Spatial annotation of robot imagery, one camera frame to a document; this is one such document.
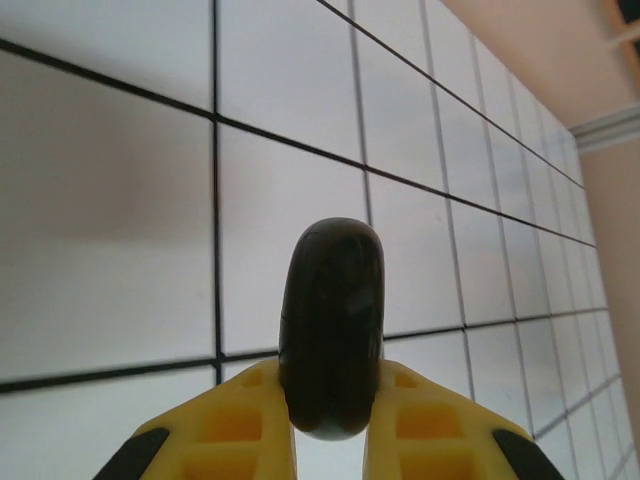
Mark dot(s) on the aluminium corner post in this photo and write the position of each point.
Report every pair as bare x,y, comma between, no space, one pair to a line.
610,127

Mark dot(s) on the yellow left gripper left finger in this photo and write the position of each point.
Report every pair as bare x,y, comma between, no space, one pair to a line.
225,435

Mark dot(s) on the black earbud charging case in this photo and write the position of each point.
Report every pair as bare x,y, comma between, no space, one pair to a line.
332,320

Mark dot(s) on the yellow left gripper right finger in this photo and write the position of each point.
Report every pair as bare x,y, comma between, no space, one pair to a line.
430,435

